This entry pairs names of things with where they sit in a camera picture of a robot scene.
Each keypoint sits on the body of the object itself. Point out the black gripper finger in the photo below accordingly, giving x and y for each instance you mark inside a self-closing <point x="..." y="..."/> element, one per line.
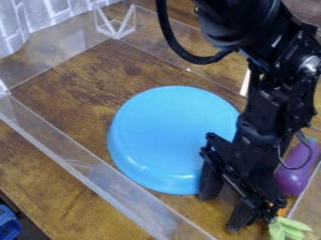
<point x="244" y="215"/>
<point x="212" y="179"/>

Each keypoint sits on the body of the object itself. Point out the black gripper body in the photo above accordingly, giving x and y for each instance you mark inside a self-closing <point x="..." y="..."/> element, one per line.
<point x="250" y="159"/>

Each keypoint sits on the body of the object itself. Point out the orange toy carrot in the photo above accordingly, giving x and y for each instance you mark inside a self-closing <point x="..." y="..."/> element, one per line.
<point x="286" y="228"/>

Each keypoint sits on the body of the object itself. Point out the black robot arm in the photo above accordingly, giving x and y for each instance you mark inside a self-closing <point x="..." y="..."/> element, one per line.
<point x="260" y="28"/>

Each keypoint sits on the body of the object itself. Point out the purple toy eggplant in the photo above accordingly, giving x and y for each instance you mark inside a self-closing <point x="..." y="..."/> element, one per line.
<point x="294" y="179"/>

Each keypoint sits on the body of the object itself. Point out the blue upside-down bowl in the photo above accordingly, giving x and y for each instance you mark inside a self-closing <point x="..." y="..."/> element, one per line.
<point x="157" y="133"/>

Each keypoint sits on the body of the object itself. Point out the blue object at corner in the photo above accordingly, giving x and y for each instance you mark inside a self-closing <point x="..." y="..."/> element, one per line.
<point x="10" y="224"/>

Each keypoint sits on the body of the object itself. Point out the clear acrylic enclosure wall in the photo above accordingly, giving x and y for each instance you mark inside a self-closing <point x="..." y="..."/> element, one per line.
<point x="70" y="78"/>

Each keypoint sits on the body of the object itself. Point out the clear acrylic corner bracket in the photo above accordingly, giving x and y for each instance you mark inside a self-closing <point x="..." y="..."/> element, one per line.
<point x="113" y="28"/>

